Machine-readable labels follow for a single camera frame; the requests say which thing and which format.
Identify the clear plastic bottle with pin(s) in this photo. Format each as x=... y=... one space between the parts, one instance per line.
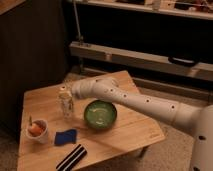
x=66 y=101

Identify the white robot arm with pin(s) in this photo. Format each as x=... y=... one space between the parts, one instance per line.
x=194 y=121

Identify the green ceramic bowl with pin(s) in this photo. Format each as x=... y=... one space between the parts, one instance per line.
x=100 y=115

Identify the metal vertical pole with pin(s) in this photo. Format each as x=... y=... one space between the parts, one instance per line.
x=79 y=35

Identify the blue sponge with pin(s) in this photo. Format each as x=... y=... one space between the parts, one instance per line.
x=68 y=136

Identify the wooden low table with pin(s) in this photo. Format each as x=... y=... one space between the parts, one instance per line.
x=131 y=131

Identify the black white striped cloth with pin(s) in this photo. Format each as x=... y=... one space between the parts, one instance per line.
x=73 y=158

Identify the orange carrot toy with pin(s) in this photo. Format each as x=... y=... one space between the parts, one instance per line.
x=34 y=128

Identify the white cup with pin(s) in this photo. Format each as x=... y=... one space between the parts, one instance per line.
x=43 y=138

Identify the black handle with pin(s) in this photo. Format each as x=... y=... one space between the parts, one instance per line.
x=183 y=62

